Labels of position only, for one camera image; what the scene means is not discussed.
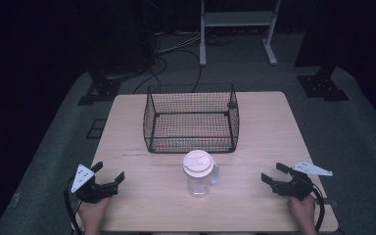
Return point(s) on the black stand base plate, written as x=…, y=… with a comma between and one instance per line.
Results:
x=100, y=89
x=322, y=85

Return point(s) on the person's right hand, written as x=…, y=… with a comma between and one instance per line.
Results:
x=302, y=210

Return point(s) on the clear plastic cup white lid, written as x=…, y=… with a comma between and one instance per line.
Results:
x=198, y=173

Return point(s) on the person's left hand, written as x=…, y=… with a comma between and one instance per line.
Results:
x=93, y=213

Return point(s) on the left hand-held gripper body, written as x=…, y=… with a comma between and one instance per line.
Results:
x=88, y=186

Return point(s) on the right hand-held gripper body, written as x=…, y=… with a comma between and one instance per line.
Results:
x=295, y=182

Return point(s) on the white metal stand frame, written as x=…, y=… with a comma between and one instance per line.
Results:
x=238, y=26

